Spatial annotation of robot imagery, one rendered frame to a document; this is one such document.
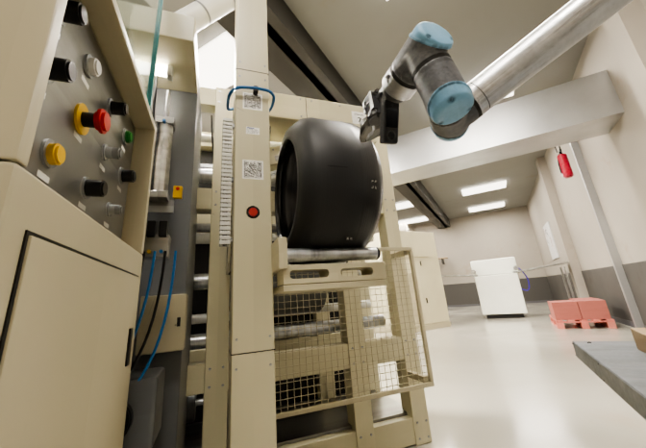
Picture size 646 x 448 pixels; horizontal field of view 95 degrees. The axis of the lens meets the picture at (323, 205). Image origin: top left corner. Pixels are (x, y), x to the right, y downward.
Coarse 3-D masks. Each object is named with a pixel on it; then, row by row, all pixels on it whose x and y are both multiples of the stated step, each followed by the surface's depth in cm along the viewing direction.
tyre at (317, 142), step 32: (288, 128) 118; (320, 128) 101; (352, 128) 108; (288, 160) 140; (320, 160) 94; (352, 160) 98; (288, 192) 146; (320, 192) 93; (352, 192) 96; (288, 224) 141; (320, 224) 95; (352, 224) 99
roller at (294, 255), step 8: (288, 248) 96; (296, 248) 97; (304, 248) 98; (312, 248) 98; (320, 248) 99; (328, 248) 100; (336, 248) 101; (344, 248) 102; (352, 248) 103; (360, 248) 104; (368, 248) 105; (376, 248) 106; (288, 256) 94; (296, 256) 95; (304, 256) 96; (312, 256) 97; (320, 256) 98; (328, 256) 98; (336, 256) 100; (344, 256) 100; (352, 256) 101; (360, 256) 103; (368, 256) 104; (376, 256) 105
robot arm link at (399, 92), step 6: (384, 78) 76; (390, 78) 73; (384, 84) 76; (390, 84) 74; (396, 84) 72; (390, 90) 74; (396, 90) 74; (402, 90) 73; (408, 90) 73; (414, 90) 74; (396, 96) 75; (402, 96) 75; (408, 96) 75
